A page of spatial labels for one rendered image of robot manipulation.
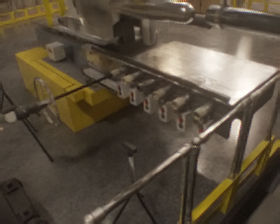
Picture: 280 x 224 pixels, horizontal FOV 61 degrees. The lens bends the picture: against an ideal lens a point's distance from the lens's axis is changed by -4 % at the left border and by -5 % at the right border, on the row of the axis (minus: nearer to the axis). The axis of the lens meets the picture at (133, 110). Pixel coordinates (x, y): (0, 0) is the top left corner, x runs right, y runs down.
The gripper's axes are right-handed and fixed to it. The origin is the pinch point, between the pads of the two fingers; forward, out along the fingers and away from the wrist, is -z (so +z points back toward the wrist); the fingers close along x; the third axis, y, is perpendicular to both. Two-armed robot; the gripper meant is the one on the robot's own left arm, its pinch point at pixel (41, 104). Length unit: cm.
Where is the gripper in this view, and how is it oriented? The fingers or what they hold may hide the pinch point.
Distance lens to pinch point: 182.7
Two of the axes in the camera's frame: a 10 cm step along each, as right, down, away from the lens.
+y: 1.9, 8.9, 4.1
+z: -7.6, 4.0, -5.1
